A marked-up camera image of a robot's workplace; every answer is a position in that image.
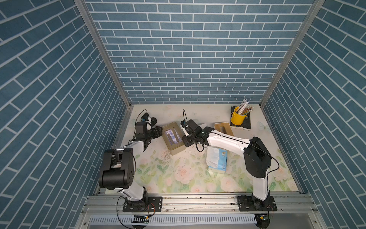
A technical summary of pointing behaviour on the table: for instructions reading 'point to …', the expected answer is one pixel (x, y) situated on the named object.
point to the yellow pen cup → (237, 119)
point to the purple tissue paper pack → (171, 137)
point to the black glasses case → (153, 121)
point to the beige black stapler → (145, 116)
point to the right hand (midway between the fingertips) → (186, 141)
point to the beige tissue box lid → (172, 125)
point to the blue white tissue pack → (216, 160)
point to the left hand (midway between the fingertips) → (161, 129)
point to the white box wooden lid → (224, 128)
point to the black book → (247, 123)
